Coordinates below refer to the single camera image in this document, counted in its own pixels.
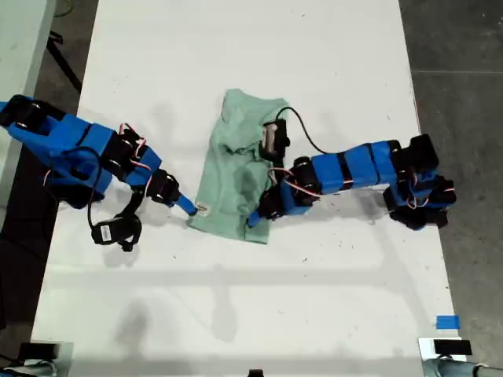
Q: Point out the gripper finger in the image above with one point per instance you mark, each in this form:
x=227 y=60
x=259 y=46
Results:
x=254 y=221
x=182 y=207
x=256 y=214
x=186 y=201

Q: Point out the pale green t-shirt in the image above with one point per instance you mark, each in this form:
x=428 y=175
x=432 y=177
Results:
x=228 y=184

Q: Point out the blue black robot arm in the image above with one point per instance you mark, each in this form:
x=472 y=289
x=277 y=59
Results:
x=353 y=169
x=70 y=137

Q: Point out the small black object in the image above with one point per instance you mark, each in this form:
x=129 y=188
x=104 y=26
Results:
x=255 y=373

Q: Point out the black stand leg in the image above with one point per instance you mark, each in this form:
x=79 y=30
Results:
x=63 y=59

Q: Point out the blue tape strip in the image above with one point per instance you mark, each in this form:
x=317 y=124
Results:
x=448 y=322

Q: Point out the small black box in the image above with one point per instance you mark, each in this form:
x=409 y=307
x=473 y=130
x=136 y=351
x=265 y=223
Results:
x=452 y=347
x=37 y=350

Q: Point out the pale side table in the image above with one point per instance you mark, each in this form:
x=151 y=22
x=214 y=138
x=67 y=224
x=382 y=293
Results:
x=19 y=39

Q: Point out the grey blue clamp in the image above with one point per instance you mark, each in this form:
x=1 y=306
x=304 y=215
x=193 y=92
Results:
x=456 y=369
x=27 y=370

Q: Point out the black grey camera box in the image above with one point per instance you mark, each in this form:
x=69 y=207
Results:
x=275 y=139

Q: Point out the black camera box white label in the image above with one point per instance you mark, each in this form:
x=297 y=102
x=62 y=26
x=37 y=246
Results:
x=104 y=233

